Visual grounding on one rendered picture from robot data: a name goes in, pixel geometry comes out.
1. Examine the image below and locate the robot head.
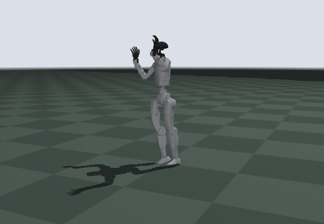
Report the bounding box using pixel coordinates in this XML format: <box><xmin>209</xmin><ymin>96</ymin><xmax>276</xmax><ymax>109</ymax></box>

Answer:
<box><xmin>156</xmin><ymin>41</ymin><xmax>168</xmax><ymax>58</ymax></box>

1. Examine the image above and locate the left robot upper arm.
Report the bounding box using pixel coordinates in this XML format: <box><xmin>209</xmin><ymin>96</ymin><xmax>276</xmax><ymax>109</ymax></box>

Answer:
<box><xmin>159</xmin><ymin>58</ymin><xmax>171</xmax><ymax>72</ymax></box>

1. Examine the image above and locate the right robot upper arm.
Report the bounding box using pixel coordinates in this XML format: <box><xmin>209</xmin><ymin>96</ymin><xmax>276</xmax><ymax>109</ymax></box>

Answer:
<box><xmin>141</xmin><ymin>62</ymin><xmax>155</xmax><ymax>79</ymax></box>

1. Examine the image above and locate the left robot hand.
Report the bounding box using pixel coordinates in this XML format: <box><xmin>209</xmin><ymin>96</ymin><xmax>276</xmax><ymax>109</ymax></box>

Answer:
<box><xmin>151</xmin><ymin>35</ymin><xmax>159</xmax><ymax>56</ymax></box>

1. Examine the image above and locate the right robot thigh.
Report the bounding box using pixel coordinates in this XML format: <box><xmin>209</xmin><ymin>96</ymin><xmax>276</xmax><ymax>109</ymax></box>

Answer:
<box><xmin>150</xmin><ymin>98</ymin><xmax>166</xmax><ymax>136</ymax></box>

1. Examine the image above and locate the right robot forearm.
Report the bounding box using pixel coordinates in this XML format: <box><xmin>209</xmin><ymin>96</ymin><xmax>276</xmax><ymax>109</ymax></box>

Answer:
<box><xmin>133</xmin><ymin>59</ymin><xmax>145</xmax><ymax>75</ymax></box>

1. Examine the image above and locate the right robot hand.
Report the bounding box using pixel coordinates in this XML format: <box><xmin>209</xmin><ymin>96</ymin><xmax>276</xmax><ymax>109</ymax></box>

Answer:
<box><xmin>130</xmin><ymin>47</ymin><xmax>140</xmax><ymax>63</ymax></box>

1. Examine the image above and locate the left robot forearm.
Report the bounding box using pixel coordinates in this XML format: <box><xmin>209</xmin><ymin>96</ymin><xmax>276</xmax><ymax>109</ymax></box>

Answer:
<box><xmin>150</xmin><ymin>51</ymin><xmax>168</xmax><ymax>69</ymax></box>

